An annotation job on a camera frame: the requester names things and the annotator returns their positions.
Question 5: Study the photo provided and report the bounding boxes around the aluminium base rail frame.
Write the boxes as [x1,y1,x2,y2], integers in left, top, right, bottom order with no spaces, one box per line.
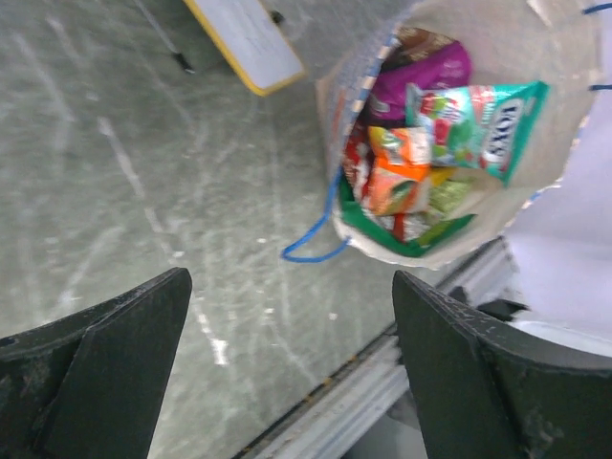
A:
[233,236,513,458]

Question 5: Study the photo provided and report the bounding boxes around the black marker pen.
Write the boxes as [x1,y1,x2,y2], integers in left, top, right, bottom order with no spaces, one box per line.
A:
[133,0,196,76]

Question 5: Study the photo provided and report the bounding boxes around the green snack packet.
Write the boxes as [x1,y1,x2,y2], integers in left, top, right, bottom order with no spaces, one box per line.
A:
[338,179,477,258]

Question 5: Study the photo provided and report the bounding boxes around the orange snack packet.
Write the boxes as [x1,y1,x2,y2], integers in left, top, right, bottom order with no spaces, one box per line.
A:
[367,126,431,216]

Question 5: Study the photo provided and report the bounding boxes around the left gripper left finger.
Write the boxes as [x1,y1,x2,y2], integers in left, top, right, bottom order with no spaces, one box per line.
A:
[1,268,192,459]

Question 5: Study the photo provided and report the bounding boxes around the blue checkered paper bag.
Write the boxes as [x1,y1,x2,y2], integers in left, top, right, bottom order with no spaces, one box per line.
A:
[280,0,612,272]

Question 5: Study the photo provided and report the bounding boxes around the brown Kettle chips bag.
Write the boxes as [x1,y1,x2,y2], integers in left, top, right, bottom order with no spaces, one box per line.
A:
[381,26,455,73]

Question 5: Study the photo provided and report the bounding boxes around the purple candy bag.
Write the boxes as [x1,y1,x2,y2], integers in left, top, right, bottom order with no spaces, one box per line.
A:
[365,39,471,127]

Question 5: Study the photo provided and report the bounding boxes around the small yellow-framed whiteboard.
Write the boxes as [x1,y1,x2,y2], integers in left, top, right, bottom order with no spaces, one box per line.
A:
[186,0,305,97]

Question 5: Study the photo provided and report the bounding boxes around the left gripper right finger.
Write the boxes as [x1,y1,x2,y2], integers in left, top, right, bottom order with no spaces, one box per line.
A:
[392,271,611,459]

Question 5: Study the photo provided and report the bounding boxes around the teal Fox's candy bag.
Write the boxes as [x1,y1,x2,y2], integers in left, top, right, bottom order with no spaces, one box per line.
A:
[405,80,549,186]

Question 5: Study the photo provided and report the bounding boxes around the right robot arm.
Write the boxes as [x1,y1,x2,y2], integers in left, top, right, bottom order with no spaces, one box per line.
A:
[458,90,611,357]

